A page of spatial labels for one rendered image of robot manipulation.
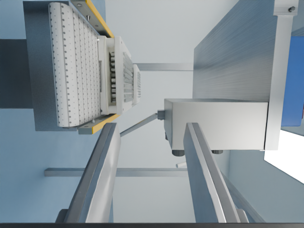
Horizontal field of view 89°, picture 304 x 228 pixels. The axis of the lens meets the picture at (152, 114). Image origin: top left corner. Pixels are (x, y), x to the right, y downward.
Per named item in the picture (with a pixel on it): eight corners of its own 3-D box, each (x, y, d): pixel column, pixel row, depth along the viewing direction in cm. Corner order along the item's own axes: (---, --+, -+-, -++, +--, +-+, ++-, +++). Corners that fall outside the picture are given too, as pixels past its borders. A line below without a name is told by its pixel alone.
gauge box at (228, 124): (171, 150, 33) (263, 151, 33) (172, 101, 32) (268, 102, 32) (163, 128, 55) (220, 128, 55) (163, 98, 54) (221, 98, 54)
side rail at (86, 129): (78, 134, 35) (92, 135, 35) (78, 127, 34) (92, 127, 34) (136, 102, 166) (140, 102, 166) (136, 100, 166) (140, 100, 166)
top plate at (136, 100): (133, 104, 99) (136, 104, 99) (133, 64, 95) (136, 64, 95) (137, 102, 123) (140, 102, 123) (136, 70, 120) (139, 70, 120)
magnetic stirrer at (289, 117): (269, 133, 36) (308, 133, 36) (279, 35, 33) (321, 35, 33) (227, 119, 56) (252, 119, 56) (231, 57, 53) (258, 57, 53)
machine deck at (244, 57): (259, 150, 33) (278, 150, 33) (278, -49, 28) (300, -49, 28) (190, 113, 95) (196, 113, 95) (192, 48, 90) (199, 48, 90)
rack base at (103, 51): (116, 54, 72) (121, 54, 72) (117, 107, 75) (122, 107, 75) (97, 35, 47) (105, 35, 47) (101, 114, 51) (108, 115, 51)
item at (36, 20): (35, 131, 37) (77, 131, 37) (21, 0, 33) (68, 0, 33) (126, 102, 166) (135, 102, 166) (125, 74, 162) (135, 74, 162)
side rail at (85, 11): (69, 2, 31) (85, 2, 31) (69, -8, 31) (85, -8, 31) (136, 75, 162) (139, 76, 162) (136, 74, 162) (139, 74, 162)
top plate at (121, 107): (126, 54, 72) (131, 54, 72) (127, 107, 75) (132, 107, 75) (113, 35, 47) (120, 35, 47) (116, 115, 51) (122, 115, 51)
